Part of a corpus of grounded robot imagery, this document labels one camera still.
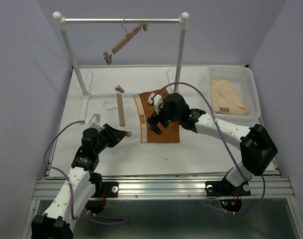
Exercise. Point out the cream underwear in basket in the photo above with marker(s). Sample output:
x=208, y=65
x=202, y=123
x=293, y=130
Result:
x=225, y=99

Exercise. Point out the brown cotton underwear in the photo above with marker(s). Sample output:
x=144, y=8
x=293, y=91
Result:
x=168, y=135

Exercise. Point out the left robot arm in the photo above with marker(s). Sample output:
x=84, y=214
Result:
x=59, y=219

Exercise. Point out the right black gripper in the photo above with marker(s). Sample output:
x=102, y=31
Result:
x=158, y=118

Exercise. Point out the white plastic basket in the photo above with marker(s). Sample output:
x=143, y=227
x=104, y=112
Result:
x=243, y=81

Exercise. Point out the aluminium mounting rail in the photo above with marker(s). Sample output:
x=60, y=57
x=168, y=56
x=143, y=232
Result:
x=172, y=187

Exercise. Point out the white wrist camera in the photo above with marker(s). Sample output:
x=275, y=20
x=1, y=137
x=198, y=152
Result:
x=157, y=101
x=95, y=122

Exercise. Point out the white clothes rack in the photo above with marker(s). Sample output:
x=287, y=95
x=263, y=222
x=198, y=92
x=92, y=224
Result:
x=85, y=84

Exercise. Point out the beige clip hanger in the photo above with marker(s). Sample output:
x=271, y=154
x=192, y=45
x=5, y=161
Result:
x=129, y=35
x=120, y=109

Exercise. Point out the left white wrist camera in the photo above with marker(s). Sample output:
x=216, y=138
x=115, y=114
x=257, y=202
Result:
x=95, y=122

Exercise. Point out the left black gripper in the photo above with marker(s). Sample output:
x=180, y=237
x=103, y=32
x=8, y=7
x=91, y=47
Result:
x=109, y=137

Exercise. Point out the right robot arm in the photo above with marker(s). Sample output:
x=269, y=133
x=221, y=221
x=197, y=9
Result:
x=255, y=144

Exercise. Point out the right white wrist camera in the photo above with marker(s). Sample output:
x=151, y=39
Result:
x=157, y=101

